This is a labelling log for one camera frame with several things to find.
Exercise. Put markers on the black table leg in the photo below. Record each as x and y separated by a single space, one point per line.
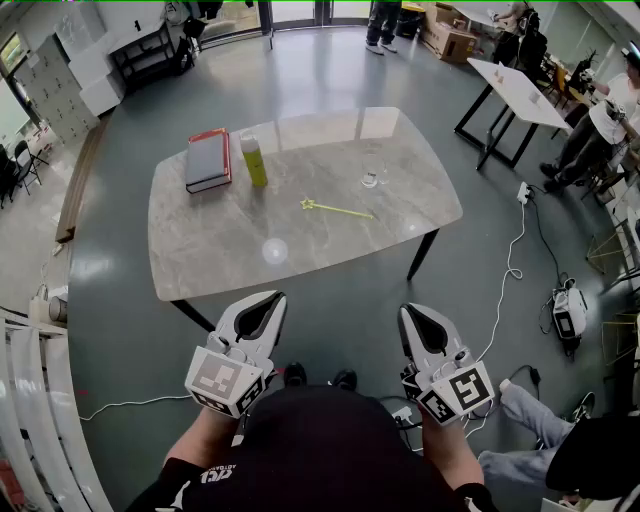
192 312
422 252

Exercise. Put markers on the white floor device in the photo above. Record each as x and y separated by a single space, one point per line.
570 310

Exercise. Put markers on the white table with black frame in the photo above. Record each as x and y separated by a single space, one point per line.
520 90

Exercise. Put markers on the yellow star wand stirrer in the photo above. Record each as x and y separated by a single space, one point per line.
340 211

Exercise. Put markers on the red and grey book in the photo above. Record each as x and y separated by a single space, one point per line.
207 160

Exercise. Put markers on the person's left forearm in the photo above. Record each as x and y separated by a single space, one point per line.
205 435

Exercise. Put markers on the person's black shirt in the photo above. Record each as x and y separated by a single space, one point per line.
320 450

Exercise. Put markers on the person's right forearm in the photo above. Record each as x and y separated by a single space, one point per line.
450 450

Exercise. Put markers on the long wooden plank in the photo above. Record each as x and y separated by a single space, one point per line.
82 175

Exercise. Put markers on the white power strip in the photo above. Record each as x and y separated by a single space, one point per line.
523 192

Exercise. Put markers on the clear drinking glass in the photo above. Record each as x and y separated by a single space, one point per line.
370 177

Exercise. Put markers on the black folding chair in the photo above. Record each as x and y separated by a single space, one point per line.
27 165

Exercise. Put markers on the person's black shoe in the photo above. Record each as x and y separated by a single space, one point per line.
346 380
295 375

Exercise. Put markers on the person's right black shoe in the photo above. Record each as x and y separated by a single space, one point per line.
346 380

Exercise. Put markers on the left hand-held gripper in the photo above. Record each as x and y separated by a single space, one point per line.
220 377

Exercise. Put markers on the brown cardboard box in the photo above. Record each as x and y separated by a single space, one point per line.
450 40

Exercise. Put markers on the person's left black shoe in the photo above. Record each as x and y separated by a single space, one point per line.
295 375

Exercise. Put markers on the green bottle with white cap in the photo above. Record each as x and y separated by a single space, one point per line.
255 165

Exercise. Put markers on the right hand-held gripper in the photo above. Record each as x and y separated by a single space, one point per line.
460 392

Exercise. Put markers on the black shelf unit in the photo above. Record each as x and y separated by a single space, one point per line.
145 57

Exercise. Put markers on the white metal frame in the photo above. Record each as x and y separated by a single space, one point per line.
35 400

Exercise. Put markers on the grey metal lockers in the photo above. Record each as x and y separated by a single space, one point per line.
55 95

